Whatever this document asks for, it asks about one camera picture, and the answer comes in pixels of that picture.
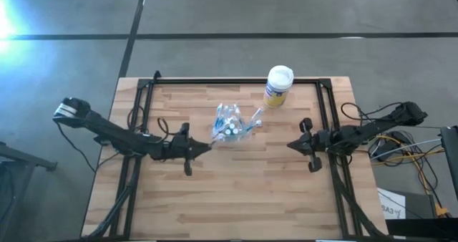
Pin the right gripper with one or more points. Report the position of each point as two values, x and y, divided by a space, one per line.
315 143

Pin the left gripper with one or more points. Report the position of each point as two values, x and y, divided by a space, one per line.
180 147

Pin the purple white toothbrush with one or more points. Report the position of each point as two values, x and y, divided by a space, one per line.
218 138

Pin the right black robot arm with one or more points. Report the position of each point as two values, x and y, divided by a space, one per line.
372 127

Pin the clear acrylic organizer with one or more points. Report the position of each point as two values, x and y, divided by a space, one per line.
247 136

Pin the yellow Lysol wipes canister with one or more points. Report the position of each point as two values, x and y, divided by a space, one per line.
277 88

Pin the black power brick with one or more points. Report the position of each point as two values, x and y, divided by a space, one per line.
388 145

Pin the white paper label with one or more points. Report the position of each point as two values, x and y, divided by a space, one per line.
391 206

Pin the black case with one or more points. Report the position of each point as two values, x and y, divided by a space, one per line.
418 206

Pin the black stand leg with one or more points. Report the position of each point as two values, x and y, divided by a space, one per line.
21 159

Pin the black equipment post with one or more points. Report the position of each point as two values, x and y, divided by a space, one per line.
451 156

